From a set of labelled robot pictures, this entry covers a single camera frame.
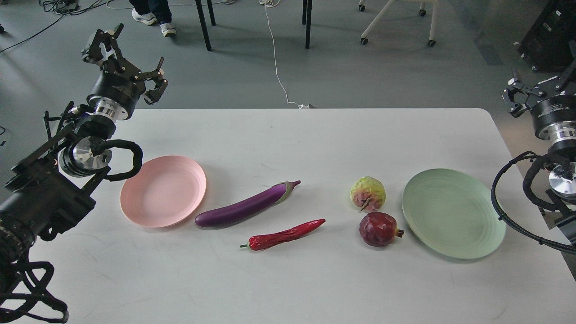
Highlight black table leg right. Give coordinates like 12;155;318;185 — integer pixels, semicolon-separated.
301;0;313;50

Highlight light green plate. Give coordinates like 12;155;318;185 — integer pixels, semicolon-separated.
402;168;506;260

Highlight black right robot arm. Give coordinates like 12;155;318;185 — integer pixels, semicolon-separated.
490;61;576;254

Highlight yellow-green custard apple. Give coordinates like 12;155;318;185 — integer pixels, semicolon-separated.
350;176;387;212

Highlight purple eggplant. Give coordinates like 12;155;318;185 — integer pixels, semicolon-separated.
195;180;301;229

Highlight black equipment case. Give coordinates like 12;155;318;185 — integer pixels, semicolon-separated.
518;0;576;72

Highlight white sneaker right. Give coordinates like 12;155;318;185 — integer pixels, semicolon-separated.
160;22;177;37

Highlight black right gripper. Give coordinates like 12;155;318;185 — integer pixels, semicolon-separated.
502;40;576;141

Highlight black table leg left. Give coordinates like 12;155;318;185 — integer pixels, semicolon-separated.
194;0;216;52

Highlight red chili pepper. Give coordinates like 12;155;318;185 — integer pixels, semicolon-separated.
239;219;326;252

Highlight white rolling chair base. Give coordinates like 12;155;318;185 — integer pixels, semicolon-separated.
358;0;439;47

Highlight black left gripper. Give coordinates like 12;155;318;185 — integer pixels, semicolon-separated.
81;24;168;120

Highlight white cable on floor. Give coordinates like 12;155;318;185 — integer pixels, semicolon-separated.
259;0;311;110

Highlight black table leg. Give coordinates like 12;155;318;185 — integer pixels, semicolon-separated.
301;0;313;50
194;0;216;52

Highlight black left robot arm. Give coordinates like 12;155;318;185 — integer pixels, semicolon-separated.
0;24;168;324

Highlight black cables on floor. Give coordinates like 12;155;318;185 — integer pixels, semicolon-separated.
0;0;108;54

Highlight pink plate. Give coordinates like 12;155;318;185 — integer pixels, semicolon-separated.
120;155;207;228

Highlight white sneaker left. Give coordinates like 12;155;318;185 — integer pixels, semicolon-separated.
131;8;157;26

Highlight white sneaker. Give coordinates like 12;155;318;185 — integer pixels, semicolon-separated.
160;22;177;37
131;8;157;26

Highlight red pomegranate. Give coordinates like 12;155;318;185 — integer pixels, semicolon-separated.
359;211;405;248

